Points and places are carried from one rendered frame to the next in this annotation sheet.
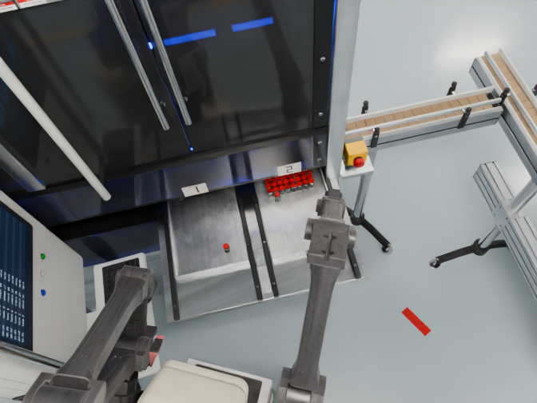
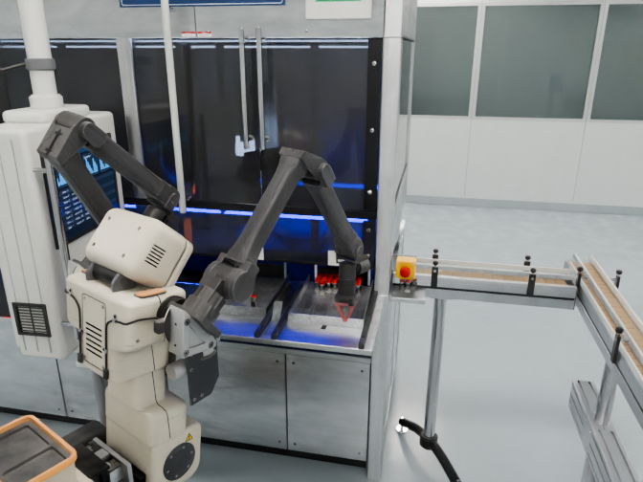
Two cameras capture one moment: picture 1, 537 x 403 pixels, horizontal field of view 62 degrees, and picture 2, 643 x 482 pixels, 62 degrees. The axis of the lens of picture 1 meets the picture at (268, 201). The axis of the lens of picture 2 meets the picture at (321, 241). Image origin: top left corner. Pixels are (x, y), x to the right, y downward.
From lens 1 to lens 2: 1.26 m
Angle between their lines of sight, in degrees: 43
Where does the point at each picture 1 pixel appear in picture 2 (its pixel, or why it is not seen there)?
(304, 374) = (239, 245)
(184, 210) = not seen: hidden behind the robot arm
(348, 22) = (390, 100)
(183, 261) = not seen: hidden behind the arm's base
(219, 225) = (259, 294)
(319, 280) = (281, 166)
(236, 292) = (239, 328)
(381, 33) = (528, 323)
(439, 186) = (550, 457)
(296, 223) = (327, 308)
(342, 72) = (387, 148)
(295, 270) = (303, 330)
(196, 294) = not seen: hidden behind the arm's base
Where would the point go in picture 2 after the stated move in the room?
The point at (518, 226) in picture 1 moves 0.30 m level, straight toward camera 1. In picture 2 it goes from (602, 439) to (525, 458)
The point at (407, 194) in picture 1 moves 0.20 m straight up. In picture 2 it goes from (506, 452) to (511, 416)
